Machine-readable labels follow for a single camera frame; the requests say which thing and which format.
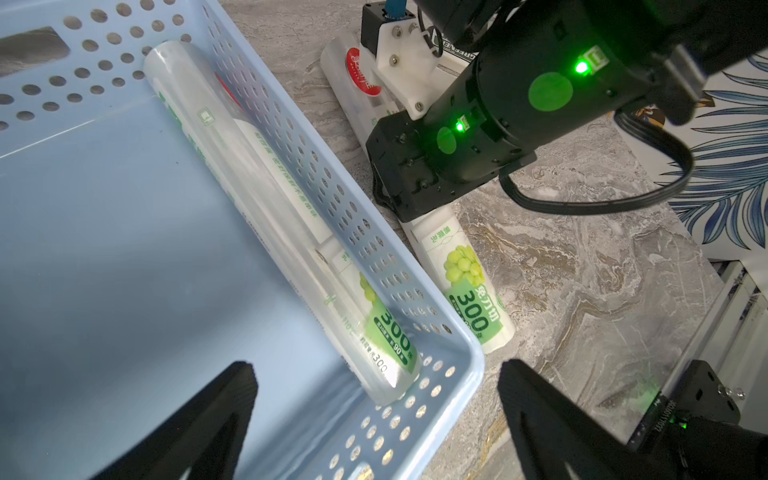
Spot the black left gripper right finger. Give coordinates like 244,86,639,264
497,359,673,479

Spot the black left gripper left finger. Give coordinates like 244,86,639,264
95,361,258,479

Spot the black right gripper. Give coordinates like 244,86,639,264
366,111,536,223

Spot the plastic wrap roll red label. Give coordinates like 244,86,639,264
319,31,517,356

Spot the clear plastic wrap roll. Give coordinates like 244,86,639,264
144,41,420,406

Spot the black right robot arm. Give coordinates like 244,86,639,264
361,1,767,222

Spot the light blue plastic basket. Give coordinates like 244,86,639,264
1,1,484,479

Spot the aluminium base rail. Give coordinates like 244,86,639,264
623,257,768,480

